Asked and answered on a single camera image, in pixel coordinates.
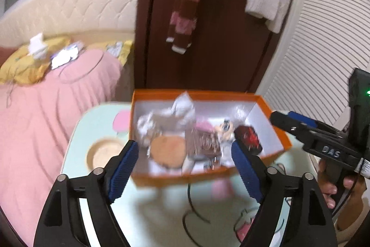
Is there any white tissue paper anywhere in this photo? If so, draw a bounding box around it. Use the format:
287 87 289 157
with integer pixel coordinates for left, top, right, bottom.
136 91 197 146

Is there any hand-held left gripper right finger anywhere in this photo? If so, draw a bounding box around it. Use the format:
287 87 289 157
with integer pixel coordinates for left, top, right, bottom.
231 139 338 247

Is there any yellow printed cloth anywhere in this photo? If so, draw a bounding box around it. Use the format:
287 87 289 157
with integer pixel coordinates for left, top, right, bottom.
105 40 134 65

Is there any light green cartoon desk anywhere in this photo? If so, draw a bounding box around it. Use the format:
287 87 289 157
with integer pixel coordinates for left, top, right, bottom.
59 102 321 247

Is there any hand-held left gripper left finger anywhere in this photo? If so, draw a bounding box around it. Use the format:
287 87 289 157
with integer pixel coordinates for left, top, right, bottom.
34 139 139 247

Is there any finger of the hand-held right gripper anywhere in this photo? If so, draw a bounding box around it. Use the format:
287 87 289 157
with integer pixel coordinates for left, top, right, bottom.
270 111 315 143
287 111 344 138

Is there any yellow pillow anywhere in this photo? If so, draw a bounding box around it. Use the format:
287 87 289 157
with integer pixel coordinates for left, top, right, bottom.
0 36 73 84

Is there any white cream tube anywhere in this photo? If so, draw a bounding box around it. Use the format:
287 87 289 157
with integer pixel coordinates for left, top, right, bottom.
182 156 197 174

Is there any cream tufted headboard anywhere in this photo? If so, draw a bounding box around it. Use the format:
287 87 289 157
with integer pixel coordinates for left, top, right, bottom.
0 0 142 48

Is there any small doll figurine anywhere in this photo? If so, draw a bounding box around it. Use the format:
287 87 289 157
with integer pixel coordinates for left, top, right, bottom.
214 119 236 143

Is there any white slatted panel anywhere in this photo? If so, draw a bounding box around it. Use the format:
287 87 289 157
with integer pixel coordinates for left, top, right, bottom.
256 0 370 132

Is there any person's right hand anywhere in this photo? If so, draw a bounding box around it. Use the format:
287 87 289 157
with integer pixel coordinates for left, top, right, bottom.
318 159 366 231

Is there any pink translucent jelly blob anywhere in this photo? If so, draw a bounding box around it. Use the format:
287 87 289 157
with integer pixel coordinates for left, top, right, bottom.
197 118 214 132

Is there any brown plush toy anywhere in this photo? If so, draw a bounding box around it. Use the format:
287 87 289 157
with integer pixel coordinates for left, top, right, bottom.
150 134 187 168

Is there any smartphone with lit screen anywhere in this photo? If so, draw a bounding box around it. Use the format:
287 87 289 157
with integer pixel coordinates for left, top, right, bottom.
50 44 80 69

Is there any dark red gift-shaped ornament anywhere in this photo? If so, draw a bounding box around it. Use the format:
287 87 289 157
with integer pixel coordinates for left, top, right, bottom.
234 125 262 153

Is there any pink blanket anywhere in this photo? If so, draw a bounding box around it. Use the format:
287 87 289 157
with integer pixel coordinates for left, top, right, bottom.
0 49 123 244

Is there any clear plastic wrapper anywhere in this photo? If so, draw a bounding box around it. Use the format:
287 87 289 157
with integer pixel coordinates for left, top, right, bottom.
235 105 250 122

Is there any orange cardboard box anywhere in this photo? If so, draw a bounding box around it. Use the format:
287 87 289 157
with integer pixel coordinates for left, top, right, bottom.
130 89 292 188

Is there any small brown printed carton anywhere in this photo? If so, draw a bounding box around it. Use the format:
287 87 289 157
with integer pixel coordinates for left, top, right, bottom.
185 128 222 161

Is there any maroon pink striped scarf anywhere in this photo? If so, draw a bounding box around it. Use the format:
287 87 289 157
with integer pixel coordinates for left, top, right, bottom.
166 0 203 55

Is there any thin grey charging cable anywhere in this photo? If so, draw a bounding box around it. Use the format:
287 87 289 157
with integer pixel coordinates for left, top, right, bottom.
56 50 106 84

